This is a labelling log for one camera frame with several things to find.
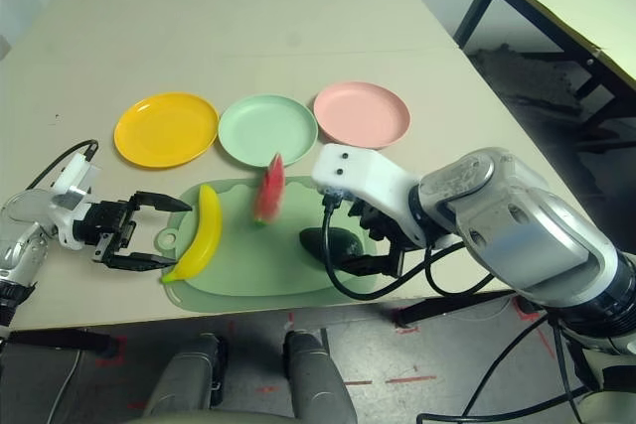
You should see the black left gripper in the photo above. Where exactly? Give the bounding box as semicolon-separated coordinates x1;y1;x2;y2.
74;190;194;272

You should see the grey robot left leg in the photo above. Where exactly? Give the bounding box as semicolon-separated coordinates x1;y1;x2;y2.
143;333;230;418

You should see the black right camera cable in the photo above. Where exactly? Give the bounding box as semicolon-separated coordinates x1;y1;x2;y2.
320;188;468;302

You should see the beige robot torso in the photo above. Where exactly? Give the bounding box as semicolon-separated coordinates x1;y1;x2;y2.
123;408;299;424

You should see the black left camera cable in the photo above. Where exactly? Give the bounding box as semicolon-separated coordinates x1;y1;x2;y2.
24;139;99;192

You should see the yellow plastic plate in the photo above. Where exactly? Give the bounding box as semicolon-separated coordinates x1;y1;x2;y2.
113;91;221;170

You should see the black camera cable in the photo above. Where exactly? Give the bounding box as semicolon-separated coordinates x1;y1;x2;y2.
24;139;99;192
320;188;468;302

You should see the yellow toy banana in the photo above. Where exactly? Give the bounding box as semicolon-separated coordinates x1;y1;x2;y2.
159;184;224;286

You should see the pink plastic plate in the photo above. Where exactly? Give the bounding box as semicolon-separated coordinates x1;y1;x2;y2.
312;80;412;151

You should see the grey robot right leg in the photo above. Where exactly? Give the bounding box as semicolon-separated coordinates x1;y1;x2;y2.
282;328;357;424

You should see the green cutting board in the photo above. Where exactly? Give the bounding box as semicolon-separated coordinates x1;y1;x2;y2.
157;174;384;315

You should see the grey robot leg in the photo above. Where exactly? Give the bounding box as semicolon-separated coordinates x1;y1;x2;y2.
143;333;230;418
282;328;357;424

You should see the mint green plastic plate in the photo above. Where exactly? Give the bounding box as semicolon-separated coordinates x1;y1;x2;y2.
217;92;319;169

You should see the thin black right gripper cable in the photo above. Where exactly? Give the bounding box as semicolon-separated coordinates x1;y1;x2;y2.
421;239;513;296

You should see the side table with black frame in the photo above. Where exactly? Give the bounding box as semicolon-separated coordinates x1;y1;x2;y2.
454;0;636;147

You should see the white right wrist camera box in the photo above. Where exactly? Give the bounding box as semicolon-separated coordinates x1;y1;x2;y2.
311;143;428;249

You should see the red watermelon slice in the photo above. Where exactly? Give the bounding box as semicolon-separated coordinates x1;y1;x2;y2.
252;153;287;226

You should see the red floor tape square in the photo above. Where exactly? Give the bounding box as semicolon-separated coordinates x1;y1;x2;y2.
392;309;421;335
93;337;128;368

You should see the dark green toy avocado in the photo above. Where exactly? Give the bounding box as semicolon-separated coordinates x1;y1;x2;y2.
298;226;367;271

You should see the black trailing robot cable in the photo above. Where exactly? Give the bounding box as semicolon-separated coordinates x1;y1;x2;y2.
415;314;602;424

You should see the white floor cable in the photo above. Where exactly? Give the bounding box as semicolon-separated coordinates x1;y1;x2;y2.
49;347;83;424

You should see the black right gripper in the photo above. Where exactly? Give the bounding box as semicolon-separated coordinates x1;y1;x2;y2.
341;199;416;280

